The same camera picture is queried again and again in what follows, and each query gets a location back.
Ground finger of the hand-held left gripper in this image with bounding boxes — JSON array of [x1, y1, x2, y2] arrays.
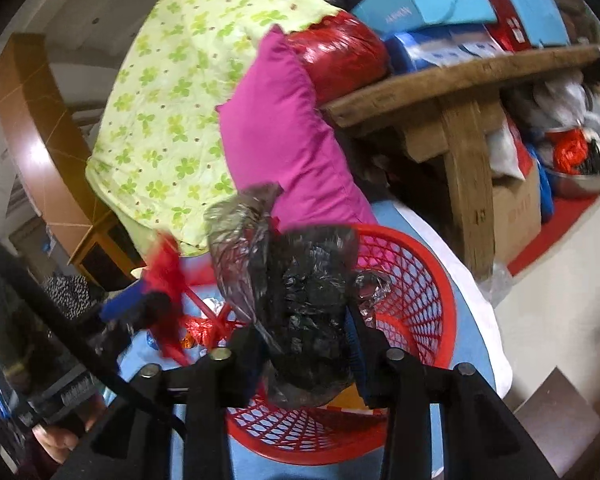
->
[[99, 287, 183, 333]]

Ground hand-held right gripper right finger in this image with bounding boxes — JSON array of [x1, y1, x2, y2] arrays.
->
[[344, 307, 561, 480]]

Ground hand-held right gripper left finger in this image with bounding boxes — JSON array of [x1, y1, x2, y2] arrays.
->
[[45, 327, 276, 480]]

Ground red plastic bag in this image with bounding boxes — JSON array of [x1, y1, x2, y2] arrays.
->
[[142, 234, 201, 367]]

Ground black and clear plastic bag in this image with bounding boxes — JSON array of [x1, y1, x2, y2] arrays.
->
[[205, 183, 392, 408]]

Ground red plastic mesh basket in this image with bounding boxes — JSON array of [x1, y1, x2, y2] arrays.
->
[[177, 224, 456, 466]]

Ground person's left hand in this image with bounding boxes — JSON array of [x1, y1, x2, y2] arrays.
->
[[31, 422, 82, 464]]

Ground red candy wrapper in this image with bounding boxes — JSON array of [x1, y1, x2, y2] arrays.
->
[[186, 317, 221, 351]]

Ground black white dotted cloth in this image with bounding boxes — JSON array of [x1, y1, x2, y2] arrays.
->
[[42, 272, 105, 322]]

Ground light blue blanket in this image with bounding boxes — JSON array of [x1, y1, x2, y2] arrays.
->
[[100, 200, 498, 480]]

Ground curved wooden cabinet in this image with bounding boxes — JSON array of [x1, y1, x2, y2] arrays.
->
[[0, 34, 133, 281]]

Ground green clover print blanket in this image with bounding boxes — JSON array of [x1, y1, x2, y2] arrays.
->
[[85, 0, 346, 258]]

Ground brown cardboard box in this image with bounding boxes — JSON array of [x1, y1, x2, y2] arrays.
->
[[490, 160, 543, 266]]

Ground brown board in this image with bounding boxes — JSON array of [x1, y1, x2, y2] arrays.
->
[[515, 367, 600, 479]]

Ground wooden bench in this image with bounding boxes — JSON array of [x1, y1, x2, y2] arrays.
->
[[322, 44, 600, 281]]

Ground red floor mat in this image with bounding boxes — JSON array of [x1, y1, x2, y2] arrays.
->
[[507, 192, 600, 277]]

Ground magenta pillow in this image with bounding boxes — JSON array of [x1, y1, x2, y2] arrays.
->
[[216, 25, 381, 233]]

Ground blue plastic bag under bench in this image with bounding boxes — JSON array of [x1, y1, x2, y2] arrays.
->
[[526, 144, 556, 224]]

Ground white plastic bags under bench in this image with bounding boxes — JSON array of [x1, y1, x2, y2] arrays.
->
[[487, 117, 527, 182]]

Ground steel bowl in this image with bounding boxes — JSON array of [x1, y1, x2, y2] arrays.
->
[[540, 127, 600, 198]]

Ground orange-red plastic bag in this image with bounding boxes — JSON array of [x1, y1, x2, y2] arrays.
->
[[552, 130, 590, 174]]

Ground shiny red sack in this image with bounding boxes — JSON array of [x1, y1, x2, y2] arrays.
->
[[286, 10, 391, 106]]

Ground blue and white packet pack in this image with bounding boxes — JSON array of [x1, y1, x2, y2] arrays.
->
[[385, 27, 506, 73]]

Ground light blue cardboard box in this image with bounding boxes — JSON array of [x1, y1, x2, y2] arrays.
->
[[351, 0, 498, 31]]

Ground red gift box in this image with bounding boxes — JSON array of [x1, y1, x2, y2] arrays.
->
[[457, 0, 531, 52]]

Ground black cable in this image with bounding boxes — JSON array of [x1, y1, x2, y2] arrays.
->
[[0, 225, 188, 441]]

